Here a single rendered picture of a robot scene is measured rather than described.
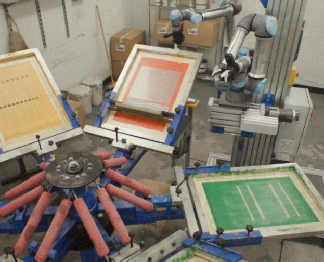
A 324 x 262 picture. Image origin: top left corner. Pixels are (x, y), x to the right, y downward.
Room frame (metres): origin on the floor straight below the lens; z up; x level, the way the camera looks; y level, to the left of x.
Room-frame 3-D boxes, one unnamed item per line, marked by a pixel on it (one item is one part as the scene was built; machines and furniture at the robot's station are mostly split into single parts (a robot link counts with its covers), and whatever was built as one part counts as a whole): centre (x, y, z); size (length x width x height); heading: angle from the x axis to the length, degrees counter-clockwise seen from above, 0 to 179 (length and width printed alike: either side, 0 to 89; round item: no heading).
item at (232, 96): (2.21, -0.59, 1.31); 0.15 x 0.15 x 0.10
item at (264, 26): (2.13, -0.70, 1.63); 0.15 x 0.12 x 0.55; 51
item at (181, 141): (2.26, -0.17, 0.79); 0.46 x 0.09 x 0.33; 156
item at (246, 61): (1.92, -0.53, 1.65); 0.11 x 0.08 x 0.09; 141
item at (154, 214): (1.38, -0.18, 0.90); 1.24 x 0.06 x 0.06; 96
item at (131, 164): (1.88, 0.19, 0.89); 1.24 x 0.06 x 0.06; 156
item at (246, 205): (1.42, -0.46, 1.05); 1.08 x 0.61 x 0.23; 96
